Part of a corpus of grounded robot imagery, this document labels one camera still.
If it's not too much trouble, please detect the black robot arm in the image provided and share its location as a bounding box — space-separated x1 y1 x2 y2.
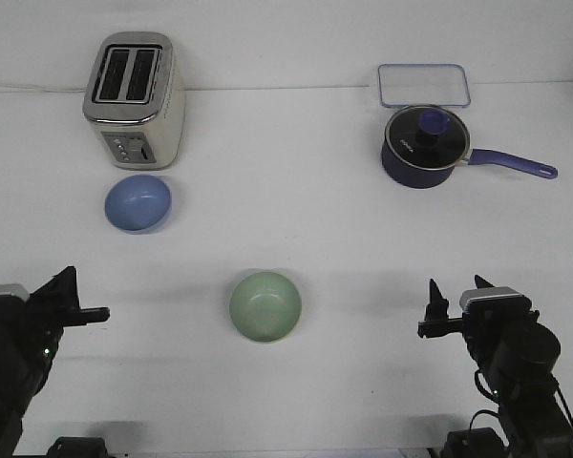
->
0 266 110 457
417 276 573 457

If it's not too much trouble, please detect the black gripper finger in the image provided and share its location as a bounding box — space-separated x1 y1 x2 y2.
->
474 275 494 289
29 266 80 310
424 279 449 322

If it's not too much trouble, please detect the clear container lid blue rim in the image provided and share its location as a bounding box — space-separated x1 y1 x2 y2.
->
377 63 471 108

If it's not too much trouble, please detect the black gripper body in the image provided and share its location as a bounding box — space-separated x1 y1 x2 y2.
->
417 310 540 366
9 300 110 363

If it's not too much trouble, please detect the silver two-slot toaster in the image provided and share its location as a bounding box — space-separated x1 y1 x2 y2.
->
82 31 185 171

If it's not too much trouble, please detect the glass pot lid blue knob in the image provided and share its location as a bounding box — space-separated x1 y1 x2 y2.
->
385 105 470 171

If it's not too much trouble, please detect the blue bowl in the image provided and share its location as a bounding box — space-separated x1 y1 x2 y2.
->
104 174 173 234

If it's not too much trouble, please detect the white toaster power cord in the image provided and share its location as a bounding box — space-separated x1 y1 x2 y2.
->
0 80 90 94

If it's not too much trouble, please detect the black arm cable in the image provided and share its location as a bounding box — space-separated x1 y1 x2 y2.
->
467 371 573 458

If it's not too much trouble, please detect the dark blue saucepan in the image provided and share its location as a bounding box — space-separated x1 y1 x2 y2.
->
380 142 559 189

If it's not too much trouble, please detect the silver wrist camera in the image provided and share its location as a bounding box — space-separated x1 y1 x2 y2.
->
459 286 532 316
0 283 30 302

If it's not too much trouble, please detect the green bowl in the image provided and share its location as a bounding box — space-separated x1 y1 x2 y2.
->
228 271 302 343

